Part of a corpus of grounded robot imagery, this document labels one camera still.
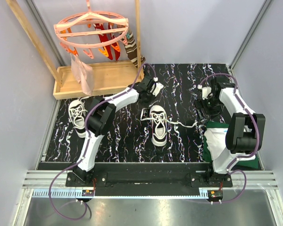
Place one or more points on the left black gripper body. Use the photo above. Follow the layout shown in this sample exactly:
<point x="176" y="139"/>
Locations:
<point x="149" y="99"/>

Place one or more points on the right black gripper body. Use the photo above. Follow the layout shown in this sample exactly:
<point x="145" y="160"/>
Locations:
<point x="211" y="106"/>

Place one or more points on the white shoelace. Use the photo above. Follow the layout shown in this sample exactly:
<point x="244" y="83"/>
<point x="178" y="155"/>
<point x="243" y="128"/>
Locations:
<point x="179" y="124"/>

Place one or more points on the white sneaker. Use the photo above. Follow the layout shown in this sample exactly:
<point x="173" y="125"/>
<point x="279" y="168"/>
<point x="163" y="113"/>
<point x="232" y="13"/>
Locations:
<point x="77" y="113"/>
<point x="159" y="125"/>

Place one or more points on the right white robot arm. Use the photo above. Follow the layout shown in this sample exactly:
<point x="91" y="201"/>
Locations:
<point x="243" y="137"/>

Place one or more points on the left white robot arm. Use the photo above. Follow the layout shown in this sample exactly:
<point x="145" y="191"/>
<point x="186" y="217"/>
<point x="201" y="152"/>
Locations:
<point x="92" y="122"/>

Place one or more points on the black marble mat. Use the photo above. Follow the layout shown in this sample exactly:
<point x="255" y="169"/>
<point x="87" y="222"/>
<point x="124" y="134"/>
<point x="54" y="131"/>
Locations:
<point x="129" y="139"/>

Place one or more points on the wooden tray rack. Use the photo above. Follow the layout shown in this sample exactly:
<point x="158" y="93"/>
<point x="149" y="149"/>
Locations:
<point x="110" y="77"/>

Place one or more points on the brown striped sock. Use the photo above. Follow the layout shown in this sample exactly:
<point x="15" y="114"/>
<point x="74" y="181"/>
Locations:
<point x="131" y="48"/>

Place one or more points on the red sock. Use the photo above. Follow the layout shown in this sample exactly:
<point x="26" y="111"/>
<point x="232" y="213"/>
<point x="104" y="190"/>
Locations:
<point x="115" y="45"/>
<point x="105" y="50"/>

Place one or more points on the translucent plastic bag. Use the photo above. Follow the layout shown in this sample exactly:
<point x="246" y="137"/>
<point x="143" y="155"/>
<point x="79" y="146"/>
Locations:
<point x="83" y="73"/>

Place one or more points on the pink round clip hanger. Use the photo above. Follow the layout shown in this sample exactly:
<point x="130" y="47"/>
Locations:
<point x="77" y="31"/>

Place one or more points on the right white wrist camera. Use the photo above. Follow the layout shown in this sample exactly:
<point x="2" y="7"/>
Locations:
<point x="205" y="91"/>

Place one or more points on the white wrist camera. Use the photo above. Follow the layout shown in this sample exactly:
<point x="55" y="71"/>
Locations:
<point x="205" y="91"/>
<point x="157" y="88"/>

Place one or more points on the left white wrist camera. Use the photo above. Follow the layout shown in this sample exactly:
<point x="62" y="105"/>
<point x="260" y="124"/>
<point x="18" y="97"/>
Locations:
<point x="157" y="88"/>

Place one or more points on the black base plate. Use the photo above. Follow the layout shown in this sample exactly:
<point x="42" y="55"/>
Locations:
<point x="149" y="183"/>

